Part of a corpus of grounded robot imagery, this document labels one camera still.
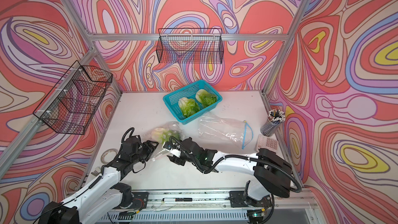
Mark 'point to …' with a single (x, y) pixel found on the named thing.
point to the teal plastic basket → (171, 100)
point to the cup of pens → (275, 117)
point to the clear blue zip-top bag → (236, 132)
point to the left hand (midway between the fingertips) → (159, 146)
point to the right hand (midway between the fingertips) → (173, 152)
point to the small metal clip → (95, 172)
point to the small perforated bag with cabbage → (162, 134)
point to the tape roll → (103, 154)
